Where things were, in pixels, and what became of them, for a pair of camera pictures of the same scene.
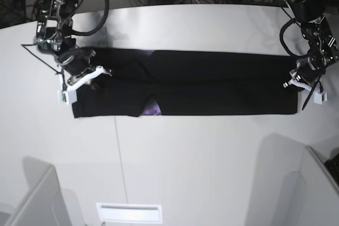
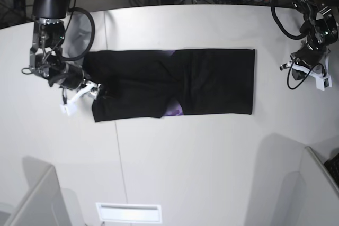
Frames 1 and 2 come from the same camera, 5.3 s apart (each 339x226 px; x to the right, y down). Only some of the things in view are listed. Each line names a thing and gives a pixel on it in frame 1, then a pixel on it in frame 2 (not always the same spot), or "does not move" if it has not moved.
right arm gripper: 76,61 → 70,78
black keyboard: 332,165 does not move
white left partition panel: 44,205 does not move
